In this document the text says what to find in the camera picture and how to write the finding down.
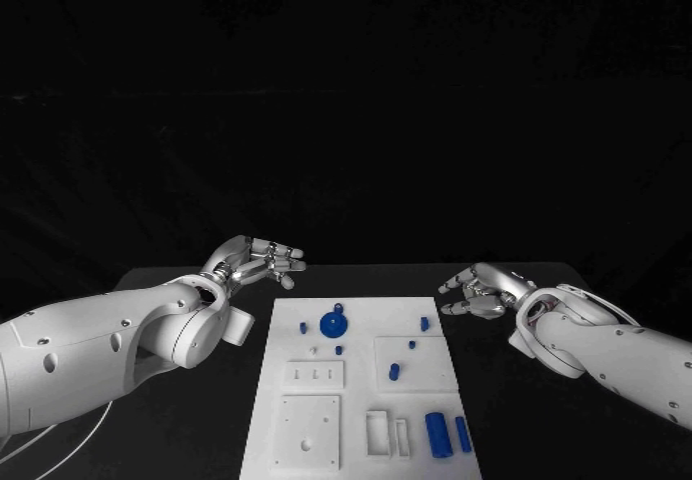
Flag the white task board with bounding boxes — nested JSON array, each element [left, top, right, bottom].
[[238, 297, 485, 480]]

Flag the blue gear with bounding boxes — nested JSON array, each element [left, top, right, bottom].
[[319, 303, 352, 339]]

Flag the thin blue cylinder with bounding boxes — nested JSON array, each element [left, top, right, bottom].
[[454, 415, 475, 454]]

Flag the white cable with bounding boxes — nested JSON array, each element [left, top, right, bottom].
[[36, 400, 116, 480], [558, 283, 642, 327], [0, 423, 61, 465]]

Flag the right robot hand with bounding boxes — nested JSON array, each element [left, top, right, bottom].
[[437, 262, 540, 321]]

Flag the thick blue cylinder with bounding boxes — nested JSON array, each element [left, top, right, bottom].
[[424, 411, 456, 460]]

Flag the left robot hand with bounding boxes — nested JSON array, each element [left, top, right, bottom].
[[199, 235, 309, 291]]

